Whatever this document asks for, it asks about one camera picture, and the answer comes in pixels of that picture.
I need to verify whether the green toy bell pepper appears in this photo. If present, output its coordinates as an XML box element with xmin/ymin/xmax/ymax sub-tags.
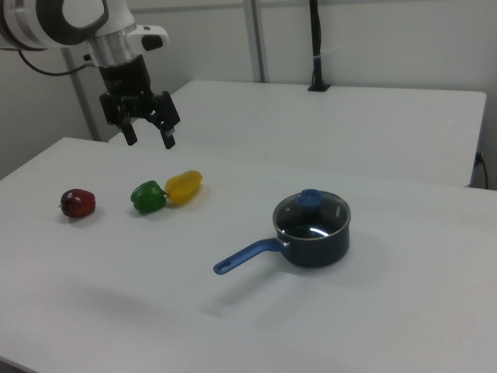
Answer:
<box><xmin>130</xmin><ymin>180</ymin><xmax>168</xmax><ymax>214</ymax></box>

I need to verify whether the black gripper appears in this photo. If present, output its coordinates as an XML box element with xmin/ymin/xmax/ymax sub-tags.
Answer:
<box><xmin>96</xmin><ymin>55</ymin><xmax>182</xmax><ymax>150</ymax></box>

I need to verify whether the dark blue saucepan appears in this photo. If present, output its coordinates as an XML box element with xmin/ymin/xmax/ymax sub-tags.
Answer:
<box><xmin>212</xmin><ymin>189</ymin><xmax>353</xmax><ymax>276</ymax></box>

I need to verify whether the black cable pole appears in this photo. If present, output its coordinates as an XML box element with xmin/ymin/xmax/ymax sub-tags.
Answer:
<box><xmin>307</xmin><ymin>0</ymin><xmax>332</xmax><ymax>92</ymax></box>

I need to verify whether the yellow toy bell pepper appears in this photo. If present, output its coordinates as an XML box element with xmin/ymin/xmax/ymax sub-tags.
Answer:
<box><xmin>164</xmin><ymin>169</ymin><xmax>204</xmax><ymax>206</ymax></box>

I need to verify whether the glass lid with blue knob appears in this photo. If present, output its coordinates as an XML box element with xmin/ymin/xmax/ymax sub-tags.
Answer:
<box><xmin>273</xmin><ymin>188</ymin><xmax>353</xmax><ymax>241</ymax></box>

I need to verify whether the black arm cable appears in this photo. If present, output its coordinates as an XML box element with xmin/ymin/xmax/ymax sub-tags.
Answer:
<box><xmin>16</xmin><ymin>47</ymin><xmax>95</xmax><ymax>77</ymax></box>

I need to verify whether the grey wall frame post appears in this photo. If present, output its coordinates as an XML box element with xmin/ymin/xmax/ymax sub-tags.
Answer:
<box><xmin>61</xmin><ymin>50</ymin><xmax>103</xmax><ymax>142</ymax></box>
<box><xmin>243</xmin><ymin>0</ymin><xmax>269</xmax><ymax>83</ymax></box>

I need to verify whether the blue wall cable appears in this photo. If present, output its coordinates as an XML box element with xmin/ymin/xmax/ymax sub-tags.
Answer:
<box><xmin>474</xmin><ymin>152</ymin><xmax>489</xmax><ymax>190</ymax></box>

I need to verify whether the white background table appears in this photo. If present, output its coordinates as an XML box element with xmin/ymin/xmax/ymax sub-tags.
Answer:
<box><xmin>107</xmin><ymin>79</ymin><xmax>488</xmax><ymax>189</ymax></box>

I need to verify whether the dark red toy pepper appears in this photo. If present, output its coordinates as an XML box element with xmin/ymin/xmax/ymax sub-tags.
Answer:
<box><xmin>60</xmin><ymin>188</ymin><xmax>97</xmax><ymax>218</ymax></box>

